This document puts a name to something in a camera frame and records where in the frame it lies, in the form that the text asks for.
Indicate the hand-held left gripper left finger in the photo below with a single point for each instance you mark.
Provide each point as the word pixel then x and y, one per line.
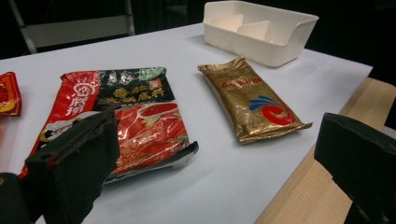
pixel 74 161

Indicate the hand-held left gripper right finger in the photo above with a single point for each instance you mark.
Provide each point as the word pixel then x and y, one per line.
pixel 361 155

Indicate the red and black soup packet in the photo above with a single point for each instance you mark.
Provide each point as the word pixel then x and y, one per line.
pixel 149 124

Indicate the gold foil packet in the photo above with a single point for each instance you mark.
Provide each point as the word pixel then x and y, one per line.
pixel 249 99

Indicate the white plastic basket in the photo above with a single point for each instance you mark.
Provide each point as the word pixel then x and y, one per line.
pixel 249 46

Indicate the orange snack bag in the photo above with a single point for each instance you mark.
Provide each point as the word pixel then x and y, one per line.
pixel 9 93

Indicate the white metal stand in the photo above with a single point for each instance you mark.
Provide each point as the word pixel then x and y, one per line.
pixel 74 31

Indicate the white table mat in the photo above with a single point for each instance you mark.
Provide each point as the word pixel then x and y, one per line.
pixel 218 174

